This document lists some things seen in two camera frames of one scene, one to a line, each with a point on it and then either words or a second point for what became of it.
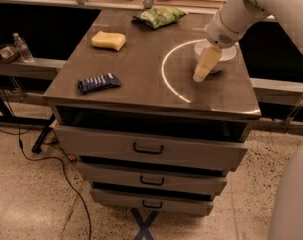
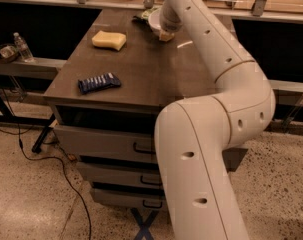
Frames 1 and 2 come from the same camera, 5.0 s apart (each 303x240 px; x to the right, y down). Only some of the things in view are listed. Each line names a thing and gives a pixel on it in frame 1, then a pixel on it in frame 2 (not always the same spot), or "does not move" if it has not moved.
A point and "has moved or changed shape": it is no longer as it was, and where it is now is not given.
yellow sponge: (107, 39) does not move
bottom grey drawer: (151, 202) does not move
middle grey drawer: (153, 178) does not move
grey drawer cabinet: (154, 113) does not move
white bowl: (201, 48) has moved or changed shape
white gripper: (220, 32) to (172, 26)
